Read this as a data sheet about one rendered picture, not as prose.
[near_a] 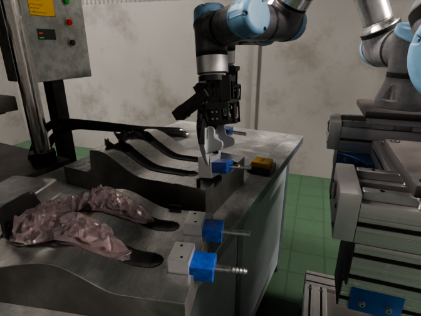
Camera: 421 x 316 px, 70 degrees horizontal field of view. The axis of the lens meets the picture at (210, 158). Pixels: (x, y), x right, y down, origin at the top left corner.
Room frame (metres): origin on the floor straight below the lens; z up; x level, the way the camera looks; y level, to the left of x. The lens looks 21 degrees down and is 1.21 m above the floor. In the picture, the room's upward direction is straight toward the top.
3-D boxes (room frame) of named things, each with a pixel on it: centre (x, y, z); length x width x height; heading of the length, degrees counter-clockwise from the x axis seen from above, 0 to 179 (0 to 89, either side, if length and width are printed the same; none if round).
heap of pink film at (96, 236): (0.51, 0.26, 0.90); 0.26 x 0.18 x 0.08; 80
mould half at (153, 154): (0.86, 0.18, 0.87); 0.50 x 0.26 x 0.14; 63
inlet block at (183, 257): (0.41, 0.00, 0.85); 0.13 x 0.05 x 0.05; 80
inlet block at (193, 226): (0.52, -0.02, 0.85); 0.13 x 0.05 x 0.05; 80
